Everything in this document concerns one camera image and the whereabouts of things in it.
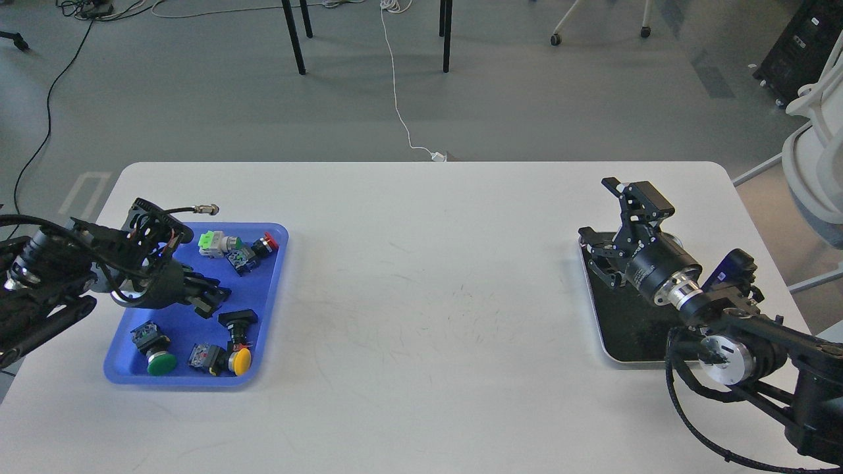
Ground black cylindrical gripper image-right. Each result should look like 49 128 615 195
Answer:
578 177 702 305

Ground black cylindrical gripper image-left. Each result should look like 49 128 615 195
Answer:
111 260 232 320

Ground blue plastic tray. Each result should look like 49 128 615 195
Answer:
103 222 289 388

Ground silver metal tray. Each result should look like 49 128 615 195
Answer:
578 241 713 364

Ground white office chair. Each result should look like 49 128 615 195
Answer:
731 66 843 294

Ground white chair base with casters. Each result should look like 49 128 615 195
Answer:
550 1 655 46

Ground black equipment case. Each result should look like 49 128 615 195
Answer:
753 1 842 108

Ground black table legs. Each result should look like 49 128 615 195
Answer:
281 0 454 75

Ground green white switch block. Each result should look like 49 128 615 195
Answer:
198 230 243 258

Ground red push button switch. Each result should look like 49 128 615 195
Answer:
225 232 279 276

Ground green push button switch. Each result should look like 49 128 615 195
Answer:
130 321 177 376

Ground yellow push button switch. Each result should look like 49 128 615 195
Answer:
226 342 252 376

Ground black wrist camera image-left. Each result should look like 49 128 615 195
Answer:
123 197 197 273

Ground black wrist camera image-right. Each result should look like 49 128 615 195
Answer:
701 248 757 297

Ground black cable on floor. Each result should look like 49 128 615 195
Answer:
0 0 116 250

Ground white cable on floor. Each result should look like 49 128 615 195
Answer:
379 0 449 163

